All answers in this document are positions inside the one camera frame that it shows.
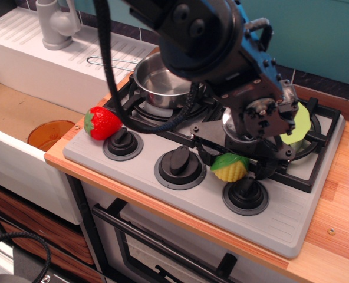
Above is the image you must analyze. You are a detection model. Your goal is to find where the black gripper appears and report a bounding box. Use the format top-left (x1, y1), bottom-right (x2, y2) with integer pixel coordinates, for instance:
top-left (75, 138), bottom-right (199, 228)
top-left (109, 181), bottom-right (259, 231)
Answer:
top-left (190, 80), bottom-right (298, 180)

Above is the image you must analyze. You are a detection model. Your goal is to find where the toy corncob with green husk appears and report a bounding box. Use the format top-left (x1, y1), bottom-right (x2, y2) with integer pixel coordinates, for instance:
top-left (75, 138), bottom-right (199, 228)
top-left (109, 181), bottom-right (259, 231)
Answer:
top-left (210, 153), bottom-right (250, 183)

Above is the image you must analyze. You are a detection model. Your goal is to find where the light green plastic plate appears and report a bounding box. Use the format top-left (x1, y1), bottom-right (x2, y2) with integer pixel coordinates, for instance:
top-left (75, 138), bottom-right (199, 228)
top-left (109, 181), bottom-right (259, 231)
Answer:
top-left (281, 102), bottom-right (311, 150)

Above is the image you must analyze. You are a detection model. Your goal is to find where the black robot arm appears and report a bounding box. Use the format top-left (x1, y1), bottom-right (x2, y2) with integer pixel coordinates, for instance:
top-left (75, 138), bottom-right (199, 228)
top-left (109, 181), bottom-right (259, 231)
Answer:
top-left (129, 1), bottom-right (298, 180)

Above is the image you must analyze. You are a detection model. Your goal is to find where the right black stove knob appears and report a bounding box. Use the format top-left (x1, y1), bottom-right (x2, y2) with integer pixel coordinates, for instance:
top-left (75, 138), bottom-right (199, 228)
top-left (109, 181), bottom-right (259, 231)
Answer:
top-left (222, 177), bottom-right (269, 216)

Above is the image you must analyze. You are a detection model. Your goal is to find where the black stove knob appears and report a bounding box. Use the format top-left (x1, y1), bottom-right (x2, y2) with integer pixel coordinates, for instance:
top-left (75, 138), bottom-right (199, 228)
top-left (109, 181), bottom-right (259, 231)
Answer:
top-left (222, 177), bottom-right (269, 216)
top-left (103, 127), bottom-right (144, 162)
top-left (154, 146), bottom-right (206, 190)

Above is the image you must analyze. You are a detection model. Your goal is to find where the middle black stove knob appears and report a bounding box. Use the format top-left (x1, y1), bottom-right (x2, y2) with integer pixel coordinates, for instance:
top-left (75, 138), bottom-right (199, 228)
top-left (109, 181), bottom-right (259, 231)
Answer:
top-left (154, 146), bottom-right (206, 190)

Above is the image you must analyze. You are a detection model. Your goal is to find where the grey toy stove top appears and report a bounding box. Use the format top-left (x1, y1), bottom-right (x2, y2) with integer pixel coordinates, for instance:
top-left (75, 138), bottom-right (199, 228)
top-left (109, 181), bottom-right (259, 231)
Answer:
top-left (62, 73), bottom-right (347, 260)

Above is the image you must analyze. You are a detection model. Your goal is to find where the stainless steel pot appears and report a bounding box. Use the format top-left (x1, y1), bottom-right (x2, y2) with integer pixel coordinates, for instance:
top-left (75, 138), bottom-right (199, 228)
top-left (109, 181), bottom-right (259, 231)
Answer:
top-left (86, 52), bottom-right (206, 110)

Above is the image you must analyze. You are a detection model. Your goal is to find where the left black stove knob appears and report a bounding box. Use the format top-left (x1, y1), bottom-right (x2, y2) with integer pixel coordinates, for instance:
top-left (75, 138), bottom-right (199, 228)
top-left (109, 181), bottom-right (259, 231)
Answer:
top-left (103, 127), bottom-right (144, 162)

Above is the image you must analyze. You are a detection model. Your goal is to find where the red toy strawberry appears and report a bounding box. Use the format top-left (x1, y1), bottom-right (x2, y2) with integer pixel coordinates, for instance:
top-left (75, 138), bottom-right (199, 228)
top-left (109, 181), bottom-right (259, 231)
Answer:
top-left (83, 106), bottom-right (122, 140)

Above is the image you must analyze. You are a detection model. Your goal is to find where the left black burner grate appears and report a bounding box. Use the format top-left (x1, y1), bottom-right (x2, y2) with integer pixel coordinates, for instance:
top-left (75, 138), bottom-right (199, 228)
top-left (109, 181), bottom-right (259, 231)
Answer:
top-left (118, 75), bottom-right (227, 152)

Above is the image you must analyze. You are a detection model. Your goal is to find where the black burner grate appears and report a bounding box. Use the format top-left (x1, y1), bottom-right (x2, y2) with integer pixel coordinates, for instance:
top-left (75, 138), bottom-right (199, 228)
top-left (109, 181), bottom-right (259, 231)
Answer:
top-left (196, 81), bottom-right (342, 194)
top-left (118, 75), bottom-right (227, 152)

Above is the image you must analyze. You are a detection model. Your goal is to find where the right black burner grate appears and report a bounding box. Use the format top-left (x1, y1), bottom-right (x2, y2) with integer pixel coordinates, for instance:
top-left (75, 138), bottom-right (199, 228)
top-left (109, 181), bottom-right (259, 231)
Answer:
top-left (196, 81), bottom-right (342, 194)

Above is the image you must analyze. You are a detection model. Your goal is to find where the toy oven door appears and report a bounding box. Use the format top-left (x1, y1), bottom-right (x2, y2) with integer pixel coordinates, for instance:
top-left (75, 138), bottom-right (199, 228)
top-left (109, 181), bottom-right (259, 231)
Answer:
top-left (83, 183), bottom-right (290, 282)

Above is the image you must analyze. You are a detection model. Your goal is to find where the left teal cabinet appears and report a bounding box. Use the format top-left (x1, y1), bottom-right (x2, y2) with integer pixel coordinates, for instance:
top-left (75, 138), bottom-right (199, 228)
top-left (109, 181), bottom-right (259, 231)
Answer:
top-left (74, 0), bottom-right (163, 33)

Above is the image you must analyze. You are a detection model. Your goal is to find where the wood grain drawer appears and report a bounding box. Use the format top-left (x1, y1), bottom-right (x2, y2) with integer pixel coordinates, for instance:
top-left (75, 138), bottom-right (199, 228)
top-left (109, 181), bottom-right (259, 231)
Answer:
top-left (0, 186), bottom-right (102, 282)

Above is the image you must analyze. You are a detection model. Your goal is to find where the white toy sink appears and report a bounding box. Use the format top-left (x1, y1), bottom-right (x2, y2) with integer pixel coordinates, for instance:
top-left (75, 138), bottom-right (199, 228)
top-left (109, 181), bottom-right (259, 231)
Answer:
top-left (0, 6), bottom-right (157, 226)

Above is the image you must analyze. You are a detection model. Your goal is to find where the grey toy faucet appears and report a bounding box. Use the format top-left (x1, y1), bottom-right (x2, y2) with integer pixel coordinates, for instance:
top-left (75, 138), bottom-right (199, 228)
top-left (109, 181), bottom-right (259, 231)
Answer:
top-left (36, 0), bottom-right (81, 50)

